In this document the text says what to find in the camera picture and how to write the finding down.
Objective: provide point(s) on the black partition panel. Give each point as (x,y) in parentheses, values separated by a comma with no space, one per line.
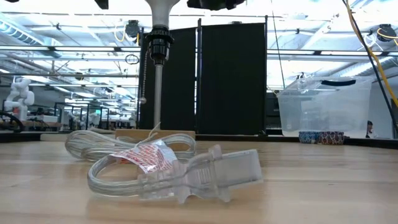
(233,77)
(180,93)

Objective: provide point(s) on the blue patterned roll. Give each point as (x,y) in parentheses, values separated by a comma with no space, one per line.
(309,137)

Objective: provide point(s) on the white robot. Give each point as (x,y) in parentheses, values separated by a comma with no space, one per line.
(20,93)

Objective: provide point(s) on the black aluminium table frame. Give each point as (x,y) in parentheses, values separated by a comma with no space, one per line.
(242,137)

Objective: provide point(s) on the black curved tube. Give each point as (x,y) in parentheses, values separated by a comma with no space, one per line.
(18,121)

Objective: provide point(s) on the white flood lightbulb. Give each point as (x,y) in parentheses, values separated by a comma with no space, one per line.
(161,14)

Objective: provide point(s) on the person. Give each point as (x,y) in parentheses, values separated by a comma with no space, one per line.
(370,127)

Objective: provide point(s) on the clear plastic storage bin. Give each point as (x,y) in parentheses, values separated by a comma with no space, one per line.
(326,109)

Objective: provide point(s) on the wooden base table lamp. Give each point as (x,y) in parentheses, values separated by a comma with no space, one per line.
(158,93)

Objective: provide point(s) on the red white warning tag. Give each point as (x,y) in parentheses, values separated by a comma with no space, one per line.
(146,157)

